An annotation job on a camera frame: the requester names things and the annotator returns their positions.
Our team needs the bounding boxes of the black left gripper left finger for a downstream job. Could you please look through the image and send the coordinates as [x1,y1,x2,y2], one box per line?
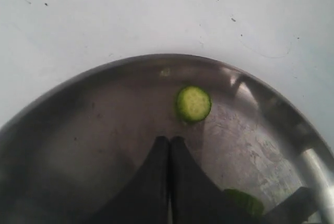
[83,136,169,223]

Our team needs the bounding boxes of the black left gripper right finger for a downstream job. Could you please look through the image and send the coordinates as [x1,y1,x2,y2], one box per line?
[169,136,253,223]

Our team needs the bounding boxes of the green cucumber slice on plate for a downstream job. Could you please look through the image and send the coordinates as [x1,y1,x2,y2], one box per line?
[175,86,212,123]

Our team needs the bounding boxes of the green chili pepper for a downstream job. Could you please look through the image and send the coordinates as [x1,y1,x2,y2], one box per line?
[223,188,265,217]

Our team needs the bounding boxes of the round steel plate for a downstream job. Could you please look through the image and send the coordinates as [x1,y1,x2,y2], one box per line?
[1,54,333,223]

